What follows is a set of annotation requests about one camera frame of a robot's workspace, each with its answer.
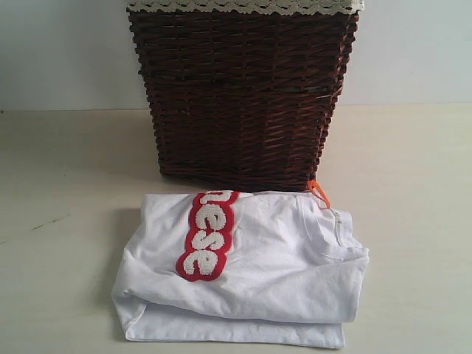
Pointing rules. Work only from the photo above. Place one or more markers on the white t-shirt with red lettering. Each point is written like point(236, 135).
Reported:
point(267, 267)

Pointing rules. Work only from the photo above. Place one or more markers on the dark red wicker basket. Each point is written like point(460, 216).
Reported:
point(242, 101)

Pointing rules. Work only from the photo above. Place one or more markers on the orange paper tag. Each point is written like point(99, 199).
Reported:
point(318, 192)

